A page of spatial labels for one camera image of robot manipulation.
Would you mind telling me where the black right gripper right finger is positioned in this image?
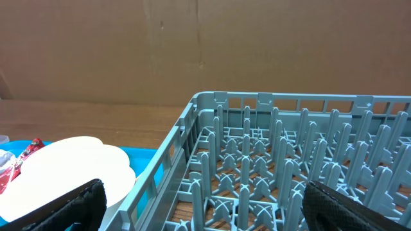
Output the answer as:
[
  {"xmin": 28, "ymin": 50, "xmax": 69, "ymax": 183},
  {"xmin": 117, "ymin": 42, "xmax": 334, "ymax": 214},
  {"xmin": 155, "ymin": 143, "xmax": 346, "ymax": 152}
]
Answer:
[{"xmin": 301, "ymin": 180, "xmax": 410, "ymax": 231}]

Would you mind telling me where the white plate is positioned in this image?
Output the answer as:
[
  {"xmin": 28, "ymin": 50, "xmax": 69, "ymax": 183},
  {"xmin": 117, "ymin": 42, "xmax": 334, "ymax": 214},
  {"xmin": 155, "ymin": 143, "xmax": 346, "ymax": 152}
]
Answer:
[{"xmin": 1, "ymin": 144, "xmax": 136, "ymax": 230}]

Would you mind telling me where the red snack wrapper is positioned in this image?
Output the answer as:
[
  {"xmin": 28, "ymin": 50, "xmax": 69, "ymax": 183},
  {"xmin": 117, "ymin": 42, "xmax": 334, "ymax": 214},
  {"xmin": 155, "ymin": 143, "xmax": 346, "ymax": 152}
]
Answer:
[{"xmin": 1, "ymin": 139, "xmax": 45, "ymax": 193}]

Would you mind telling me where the grey dishwasher rack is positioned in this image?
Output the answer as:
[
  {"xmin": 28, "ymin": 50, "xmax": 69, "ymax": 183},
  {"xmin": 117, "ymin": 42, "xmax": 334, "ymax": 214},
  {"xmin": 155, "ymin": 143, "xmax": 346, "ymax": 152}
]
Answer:
[{"xmin": 107, "ymin": 92, "xmax": 410, "ymax": 230}]

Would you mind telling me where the foil ball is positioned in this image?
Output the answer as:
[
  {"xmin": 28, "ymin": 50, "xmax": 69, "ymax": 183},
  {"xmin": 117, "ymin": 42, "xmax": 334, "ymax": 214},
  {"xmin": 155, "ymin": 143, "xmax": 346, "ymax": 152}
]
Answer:
[{"xmin": 0, "ymin": 150, "xmax": 16, "ymax": 174}]

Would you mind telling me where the clear plastic bin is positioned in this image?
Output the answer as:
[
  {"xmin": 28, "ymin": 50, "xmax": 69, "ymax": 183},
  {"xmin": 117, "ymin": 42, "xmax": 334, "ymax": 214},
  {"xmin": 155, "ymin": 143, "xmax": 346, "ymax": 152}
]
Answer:
[{"xmin": 0, "ymin": 135, "xmax": 10, "ymax": 144}]

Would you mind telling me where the teal plastic tray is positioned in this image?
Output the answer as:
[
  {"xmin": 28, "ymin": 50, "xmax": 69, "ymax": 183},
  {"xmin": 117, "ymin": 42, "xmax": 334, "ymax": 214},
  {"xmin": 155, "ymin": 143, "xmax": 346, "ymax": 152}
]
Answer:
[{"xmin": 1, "ymin": 140, "xmax": 157, "ymax": 219}]

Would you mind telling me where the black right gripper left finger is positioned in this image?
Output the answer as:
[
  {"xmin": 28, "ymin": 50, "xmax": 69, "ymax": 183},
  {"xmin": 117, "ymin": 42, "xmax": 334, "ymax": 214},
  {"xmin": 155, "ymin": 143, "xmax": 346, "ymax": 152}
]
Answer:
[{"xmin": 1, "ymin": 178, "xmax": 107, "ymax": 231}]

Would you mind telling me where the white bowl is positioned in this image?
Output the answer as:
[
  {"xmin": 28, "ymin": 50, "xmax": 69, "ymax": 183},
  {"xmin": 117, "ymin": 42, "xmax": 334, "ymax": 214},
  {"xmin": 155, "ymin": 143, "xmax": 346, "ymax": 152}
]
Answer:
[{"xmin": 21, "ymin": 136, "xmax": 103, "ymax": 174}]

